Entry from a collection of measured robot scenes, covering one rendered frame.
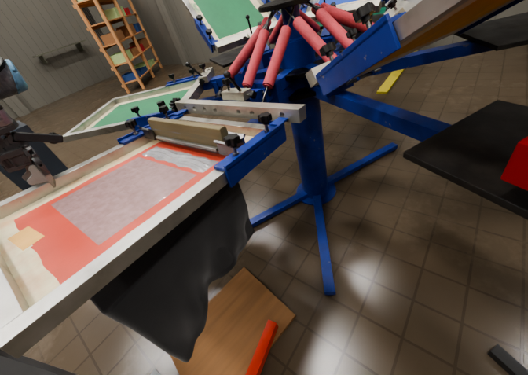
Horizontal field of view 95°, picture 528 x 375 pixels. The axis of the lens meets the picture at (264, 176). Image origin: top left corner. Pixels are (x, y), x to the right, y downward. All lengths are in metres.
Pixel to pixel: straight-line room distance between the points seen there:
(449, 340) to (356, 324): 0.39
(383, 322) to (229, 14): 2.28
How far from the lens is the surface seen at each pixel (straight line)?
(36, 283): 0.70
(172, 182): 0.77
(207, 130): 0.80
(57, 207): 0.94
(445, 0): 0.54
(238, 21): 2.23
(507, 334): 1.66
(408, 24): 0.58
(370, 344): 1.49
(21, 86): 1.40
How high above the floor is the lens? 1.43
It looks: 38 degrees down
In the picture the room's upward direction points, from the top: 17 degrees counter-clockwise
